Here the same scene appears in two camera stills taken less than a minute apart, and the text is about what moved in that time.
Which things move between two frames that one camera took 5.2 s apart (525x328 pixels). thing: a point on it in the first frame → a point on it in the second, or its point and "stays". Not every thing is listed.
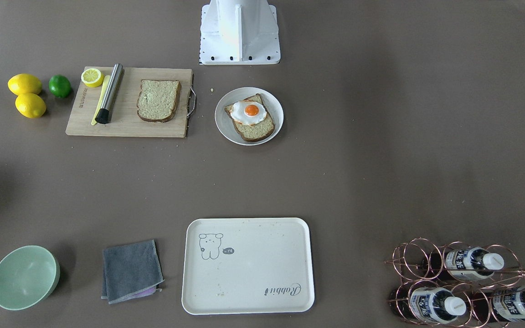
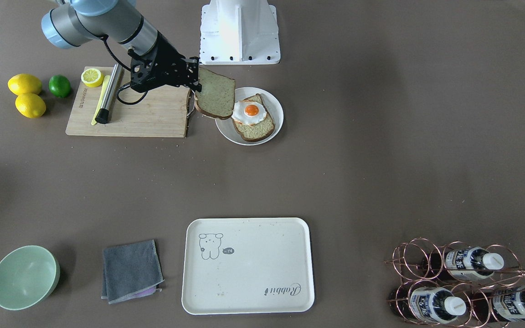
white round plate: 224,123 stays
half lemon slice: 92,77 stays
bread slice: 158,100 → 217,98
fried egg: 247,112 stays
